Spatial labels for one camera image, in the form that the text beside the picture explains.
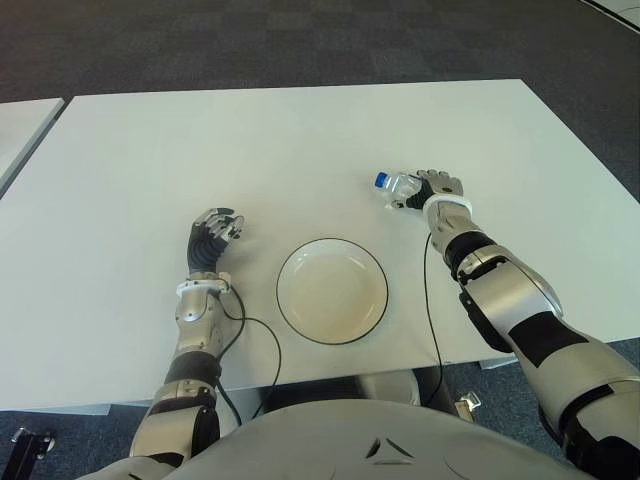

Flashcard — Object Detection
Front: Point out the grey robot torso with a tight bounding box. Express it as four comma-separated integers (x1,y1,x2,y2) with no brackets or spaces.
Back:
84,397,640,480

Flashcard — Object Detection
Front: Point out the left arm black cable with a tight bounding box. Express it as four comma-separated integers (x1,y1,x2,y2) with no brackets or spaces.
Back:
217,289,284,426

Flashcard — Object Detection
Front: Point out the grey robot leg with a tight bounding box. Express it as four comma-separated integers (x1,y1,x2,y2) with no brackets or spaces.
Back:
357,369,421,406

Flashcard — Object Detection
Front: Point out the black wheeled stand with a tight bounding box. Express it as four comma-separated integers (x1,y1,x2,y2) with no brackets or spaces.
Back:
9,425,56,469

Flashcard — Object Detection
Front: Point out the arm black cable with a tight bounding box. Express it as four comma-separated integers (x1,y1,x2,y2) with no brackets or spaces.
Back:
423,229,461,411
217,289,284,426

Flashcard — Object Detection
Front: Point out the neighbouring white table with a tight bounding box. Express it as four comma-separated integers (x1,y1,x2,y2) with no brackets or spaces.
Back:
0,97,66,199

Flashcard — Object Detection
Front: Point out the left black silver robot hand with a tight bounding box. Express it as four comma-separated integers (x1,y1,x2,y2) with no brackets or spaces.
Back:
186,205,246,275

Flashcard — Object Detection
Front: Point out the white plate with black rim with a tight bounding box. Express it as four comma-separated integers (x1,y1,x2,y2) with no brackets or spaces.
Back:
276,237,390,346

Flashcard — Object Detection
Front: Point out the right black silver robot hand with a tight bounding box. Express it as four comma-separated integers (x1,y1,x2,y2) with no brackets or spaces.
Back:
391,168,466,214

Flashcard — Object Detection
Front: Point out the small metal bracket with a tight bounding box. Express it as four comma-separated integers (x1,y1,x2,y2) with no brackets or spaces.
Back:
452,392,482,421

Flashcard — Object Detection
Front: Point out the clear bottle with blue cap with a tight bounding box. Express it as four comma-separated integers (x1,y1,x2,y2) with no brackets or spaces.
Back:
372,170,424,209

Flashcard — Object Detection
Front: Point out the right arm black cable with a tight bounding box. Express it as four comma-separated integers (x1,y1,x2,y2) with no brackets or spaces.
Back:
423,229,461,411

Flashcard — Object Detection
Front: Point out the white furniture edge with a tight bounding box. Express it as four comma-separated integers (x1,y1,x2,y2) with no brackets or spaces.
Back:
582,0,640,29

